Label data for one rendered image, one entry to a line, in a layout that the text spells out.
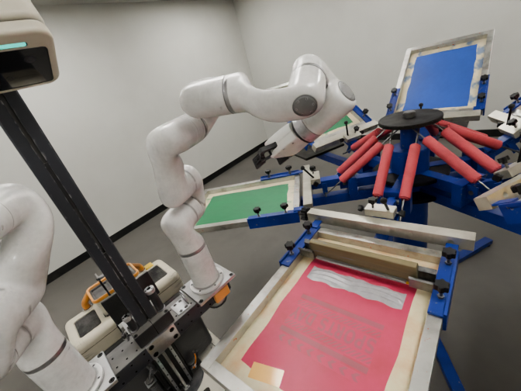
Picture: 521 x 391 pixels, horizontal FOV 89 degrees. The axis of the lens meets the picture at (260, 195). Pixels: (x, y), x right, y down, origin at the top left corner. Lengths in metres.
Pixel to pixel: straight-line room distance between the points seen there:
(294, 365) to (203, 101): 0.79
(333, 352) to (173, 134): 0.78
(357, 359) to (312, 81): 0.77
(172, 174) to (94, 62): 3.86
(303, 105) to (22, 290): 0.65
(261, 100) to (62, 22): 4.15
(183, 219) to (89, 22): 4.06
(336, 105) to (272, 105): 0.14
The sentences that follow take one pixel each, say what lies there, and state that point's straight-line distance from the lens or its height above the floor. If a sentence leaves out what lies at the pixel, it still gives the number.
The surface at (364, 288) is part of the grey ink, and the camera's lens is 1.10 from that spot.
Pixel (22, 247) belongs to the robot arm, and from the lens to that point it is 0.69.
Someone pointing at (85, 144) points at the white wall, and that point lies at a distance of 4.32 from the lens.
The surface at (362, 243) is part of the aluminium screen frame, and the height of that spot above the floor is 0.98.
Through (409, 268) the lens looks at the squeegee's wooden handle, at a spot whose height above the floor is 1.05.
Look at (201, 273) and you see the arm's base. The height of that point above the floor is 1.21.
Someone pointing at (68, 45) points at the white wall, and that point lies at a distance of 4.51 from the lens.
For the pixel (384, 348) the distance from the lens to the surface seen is 0.97.
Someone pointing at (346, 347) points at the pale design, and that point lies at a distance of 0.97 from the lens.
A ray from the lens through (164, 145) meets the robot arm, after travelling 0.69.
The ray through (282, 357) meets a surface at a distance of 0.98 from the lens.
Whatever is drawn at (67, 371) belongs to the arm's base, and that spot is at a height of 1.24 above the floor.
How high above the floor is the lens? 1.78
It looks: 26 degrees down
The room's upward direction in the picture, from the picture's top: 16 degrees counter-clockwise
